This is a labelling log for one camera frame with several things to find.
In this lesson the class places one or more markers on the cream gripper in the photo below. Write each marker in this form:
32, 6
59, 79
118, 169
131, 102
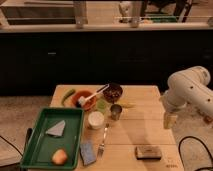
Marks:
169, 120

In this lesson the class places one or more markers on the black and tan eraser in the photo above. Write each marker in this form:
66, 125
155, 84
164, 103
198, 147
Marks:
148, 153

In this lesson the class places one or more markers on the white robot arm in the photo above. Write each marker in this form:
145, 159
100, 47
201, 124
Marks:
187, 86

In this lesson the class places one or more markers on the small metal cup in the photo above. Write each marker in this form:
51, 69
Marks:
116, 111

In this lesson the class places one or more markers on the light green cup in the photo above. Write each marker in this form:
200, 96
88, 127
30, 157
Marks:
102, 105

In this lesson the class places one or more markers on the yellow corn cob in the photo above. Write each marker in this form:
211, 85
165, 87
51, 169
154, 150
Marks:
126, 105

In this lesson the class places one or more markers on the dark brown bowl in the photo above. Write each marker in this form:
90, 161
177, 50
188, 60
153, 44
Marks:
113, 93

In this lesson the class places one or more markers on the silver fork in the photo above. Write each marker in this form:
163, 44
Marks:
102, 144

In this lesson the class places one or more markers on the white round container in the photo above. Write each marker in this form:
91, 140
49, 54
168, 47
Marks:
96, 120

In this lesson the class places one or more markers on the orange plate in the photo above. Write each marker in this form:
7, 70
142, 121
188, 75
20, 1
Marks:
85, 93

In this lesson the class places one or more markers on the blue sponge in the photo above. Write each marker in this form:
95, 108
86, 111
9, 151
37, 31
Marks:
87, 153

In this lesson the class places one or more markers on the white dish brush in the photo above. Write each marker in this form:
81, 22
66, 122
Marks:
82, 100

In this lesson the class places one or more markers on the green pepper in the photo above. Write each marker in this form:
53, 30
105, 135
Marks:
68, 94

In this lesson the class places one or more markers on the grey triangular cloth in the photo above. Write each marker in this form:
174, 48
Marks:
57, 130

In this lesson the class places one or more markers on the orange fruit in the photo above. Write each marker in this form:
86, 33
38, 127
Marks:
59, 157

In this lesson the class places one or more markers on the green plastic tray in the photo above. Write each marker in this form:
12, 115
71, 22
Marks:
41, 146

